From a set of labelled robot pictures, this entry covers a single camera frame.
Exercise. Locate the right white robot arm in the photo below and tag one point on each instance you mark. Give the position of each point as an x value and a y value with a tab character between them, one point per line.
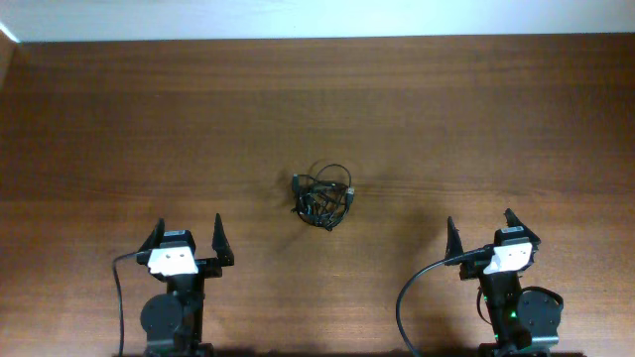
524	321

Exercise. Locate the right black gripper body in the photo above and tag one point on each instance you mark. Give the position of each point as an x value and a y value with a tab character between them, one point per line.
474	270

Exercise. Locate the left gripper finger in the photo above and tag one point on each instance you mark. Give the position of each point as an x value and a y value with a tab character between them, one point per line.
155	238
220	244

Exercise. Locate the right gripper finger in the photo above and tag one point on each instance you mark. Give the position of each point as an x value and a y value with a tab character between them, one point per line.
453	247
513	221

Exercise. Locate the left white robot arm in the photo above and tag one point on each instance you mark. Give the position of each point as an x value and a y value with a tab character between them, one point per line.
173	320

